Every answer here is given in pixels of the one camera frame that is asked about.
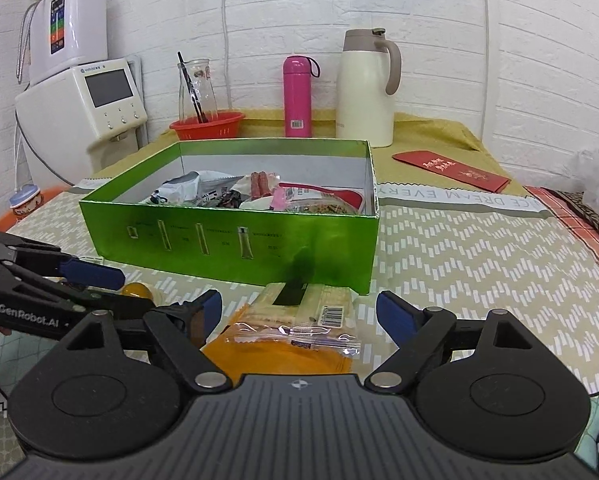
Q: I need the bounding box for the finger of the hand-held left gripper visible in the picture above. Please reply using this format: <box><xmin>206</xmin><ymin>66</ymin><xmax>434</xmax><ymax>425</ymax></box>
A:
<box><xmin>0</xmin><ymin>228</ymin><xmax>126</xmax><ymax>292</ymax></box>
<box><xmin>0</xmin><ymin>255</ymin><xmax>157</xmax><ymax>315</ymax></box>

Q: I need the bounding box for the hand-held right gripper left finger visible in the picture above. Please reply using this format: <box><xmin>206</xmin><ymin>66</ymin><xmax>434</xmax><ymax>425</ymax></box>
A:
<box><xmin>64</xmin><ymin>288</ymin><xmax>231</xmax><ymax>393</ymax></box>

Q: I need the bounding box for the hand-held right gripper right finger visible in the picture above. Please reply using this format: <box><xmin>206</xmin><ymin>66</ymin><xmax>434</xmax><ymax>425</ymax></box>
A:
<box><xmin>364</xmin><ymin>290</ymin><xmax>537</xmax><ymax>393</ymax></box>

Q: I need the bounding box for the orange jelly packet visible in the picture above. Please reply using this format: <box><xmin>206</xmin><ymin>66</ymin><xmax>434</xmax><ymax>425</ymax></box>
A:
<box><xmin>120</xmin><ymin>282</ymin><xmax>156</xmax><ymax>306</ymax></box>

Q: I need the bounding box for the green cardboard box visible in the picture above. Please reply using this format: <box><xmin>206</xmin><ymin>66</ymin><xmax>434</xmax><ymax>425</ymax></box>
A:
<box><xmin>78</xmin><ymin>140</ymin><xmax>381</xmax><ymax>297</ymax></box>

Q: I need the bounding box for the yellow snack packet with barcode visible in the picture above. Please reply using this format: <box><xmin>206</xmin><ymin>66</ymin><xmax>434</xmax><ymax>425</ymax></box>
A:
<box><xmin>249</xmin><ymin>282</ymin><xmax>356</xmax><ymax>333</ymax></box>

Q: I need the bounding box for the orange snack packet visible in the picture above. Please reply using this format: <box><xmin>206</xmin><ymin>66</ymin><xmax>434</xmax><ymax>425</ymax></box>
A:
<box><xmin>199</xmin><ymin>307</ymin><xmax>357</xmax><ymax>377</ymax></box>

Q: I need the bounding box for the clear long snack packet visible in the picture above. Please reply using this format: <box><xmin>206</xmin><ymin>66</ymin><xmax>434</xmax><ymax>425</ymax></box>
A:
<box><xmin>219</xmin><ymin>321</ymin><xmax>363</xmax><ymax>358</ymax></box>

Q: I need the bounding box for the white printed snack packet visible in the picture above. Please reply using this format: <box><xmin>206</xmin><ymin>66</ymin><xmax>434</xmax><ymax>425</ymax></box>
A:
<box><xmin>146</xmin><ymin>171</ymin><xmax>245</xmax><ymax>207</ymax></box>

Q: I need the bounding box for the clear noodle snack packet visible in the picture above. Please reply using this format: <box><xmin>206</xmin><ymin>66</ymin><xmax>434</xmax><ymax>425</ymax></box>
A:
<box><xmin>279</xmin><ymin>194</ymin><xmax>356</xmax><ymax>215</ymax></box>

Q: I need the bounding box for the teal checked table cover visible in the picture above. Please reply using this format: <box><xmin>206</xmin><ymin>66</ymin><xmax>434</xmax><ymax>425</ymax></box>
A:
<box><xmin>0</xmin><ymin>327</ymin><xmax>599</xmax><ymax>428</ymax></box>

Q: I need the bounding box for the beige zigzag tablecloth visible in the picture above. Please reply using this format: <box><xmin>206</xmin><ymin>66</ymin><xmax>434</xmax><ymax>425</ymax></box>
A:
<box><xmin>4</xmin><ymin>108</ymin><xmax>599</xmax><ymax>396</ymax></box>

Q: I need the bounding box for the red snack packet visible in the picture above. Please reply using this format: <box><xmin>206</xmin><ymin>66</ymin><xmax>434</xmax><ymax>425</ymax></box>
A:
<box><xmin>289</xmin><ymin>185</ymin><xmax>367</xmax><ymax>207</ymax></box>

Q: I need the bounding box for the red sausage packet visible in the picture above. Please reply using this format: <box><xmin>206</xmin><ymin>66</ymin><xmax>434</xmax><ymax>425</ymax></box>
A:
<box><xmin>239</xmin><ymin>171</ymin><xmax>282</xmax><ymax>196</ymax></box>

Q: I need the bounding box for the white water dispenser with screen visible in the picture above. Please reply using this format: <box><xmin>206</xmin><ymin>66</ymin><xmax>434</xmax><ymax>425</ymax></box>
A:
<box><xmin>14</xmin><ymin>59</ymin><xmax>149</xmax><ymax>188</ymax></box>

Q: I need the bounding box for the red envelope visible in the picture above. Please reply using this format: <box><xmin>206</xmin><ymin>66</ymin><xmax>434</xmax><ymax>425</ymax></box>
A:
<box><xmin>392</xmin><ymin>151</ymin><xmax>511</xmax><ymax>194</ymax></box>

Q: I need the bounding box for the red plastic basin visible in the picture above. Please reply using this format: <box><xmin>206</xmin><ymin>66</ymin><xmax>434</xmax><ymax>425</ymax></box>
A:
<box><xmin>169</xmin><ymin>111</ymin><xmax>246</xmax><ymax>142</ymax></box>

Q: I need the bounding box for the black chopstick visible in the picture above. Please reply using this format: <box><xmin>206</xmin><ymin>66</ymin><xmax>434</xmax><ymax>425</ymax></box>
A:
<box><xmin>177</xmin><ymin>51</ymin><xmax>206</xmax><ymax>124</ymax></box>
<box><xmin>181</xmin><ymin>62</ymin><xmax>210</xmax><ymax>124</ymax></box>

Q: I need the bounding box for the red checked cloth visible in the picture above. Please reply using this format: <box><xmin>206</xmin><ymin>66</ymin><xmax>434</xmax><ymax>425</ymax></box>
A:
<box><xmin>524</xmin><ymin>185</ymin><xmax>599</xmax><ymax>292</ymax></box>

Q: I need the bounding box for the clear glass carafe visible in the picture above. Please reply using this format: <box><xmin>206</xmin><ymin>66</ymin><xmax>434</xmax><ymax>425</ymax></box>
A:
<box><xmin>178</xmin><ymin>58</ymin><xmax>217</xmax><ymax>123</ymax></box>

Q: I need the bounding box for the cream thermos jug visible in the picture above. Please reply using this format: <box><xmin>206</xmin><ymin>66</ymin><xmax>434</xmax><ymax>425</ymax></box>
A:
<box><xmin>335</xmin><ymin>28</ymin><xmax>404</xmax><ymax>148</ymax></box>

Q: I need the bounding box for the pink thermos bottle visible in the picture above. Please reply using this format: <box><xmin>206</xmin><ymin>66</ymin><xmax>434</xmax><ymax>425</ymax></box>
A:
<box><xmin>282</xmin><ymin>56</ymin><xmax>321</xmax><ymax>138</ymax></box>

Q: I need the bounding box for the white water purifier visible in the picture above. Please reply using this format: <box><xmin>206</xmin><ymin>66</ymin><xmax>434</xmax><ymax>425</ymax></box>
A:
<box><xmin>28</xmin><ymin>0</ymin><xmax>111</xmax><ymax>86</ymax></box>

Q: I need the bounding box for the clear plastic bag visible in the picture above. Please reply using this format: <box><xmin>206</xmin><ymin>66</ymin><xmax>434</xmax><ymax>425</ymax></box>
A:
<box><xmin>574</xmin><ymin>149</ymin><xmax>599</xmax><ymax>211</ymax></box>

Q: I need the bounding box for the white wall cable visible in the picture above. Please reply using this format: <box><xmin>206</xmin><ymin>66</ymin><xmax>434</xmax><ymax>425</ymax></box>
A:
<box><xmin>219</xmin><ymin>0</ymin><xmax>231</xmax><ymax>111</ymax></box>
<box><xmin>478</xmin><ymin>0</ymin><xmax>491</xmax><ymax>148</ymax></box>

